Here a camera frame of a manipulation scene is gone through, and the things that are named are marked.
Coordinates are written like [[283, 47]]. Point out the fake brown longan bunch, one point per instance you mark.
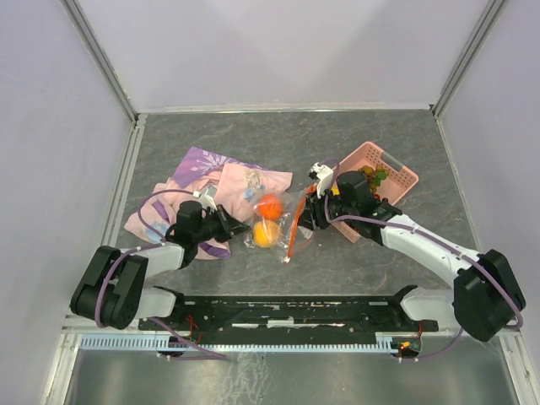
[[374, 175]]

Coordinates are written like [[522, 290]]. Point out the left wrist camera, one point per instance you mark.
[[206, 197]]

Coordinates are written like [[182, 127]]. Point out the pink plastic basket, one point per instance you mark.
[[359, 203]]

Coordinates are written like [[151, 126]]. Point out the fake peach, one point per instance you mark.
[[266, 233]]

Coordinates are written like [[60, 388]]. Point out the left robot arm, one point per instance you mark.
[[111, 292]]

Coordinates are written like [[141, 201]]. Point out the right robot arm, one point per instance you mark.
[[486, 295]]

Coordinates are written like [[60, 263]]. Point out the clear zip top bag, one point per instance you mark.
[[293, 237]]

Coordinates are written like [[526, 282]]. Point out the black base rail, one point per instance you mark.
[[273, 320]]

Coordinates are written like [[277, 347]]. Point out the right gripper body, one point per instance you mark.
[[318, 206]]

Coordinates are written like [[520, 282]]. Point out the pink purple printed cloth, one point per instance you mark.
[[206, 177]]

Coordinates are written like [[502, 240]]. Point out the fake orange persimmon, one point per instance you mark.
[[270, 207]]

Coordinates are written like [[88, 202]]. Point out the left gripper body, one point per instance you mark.
[[221, 228]]

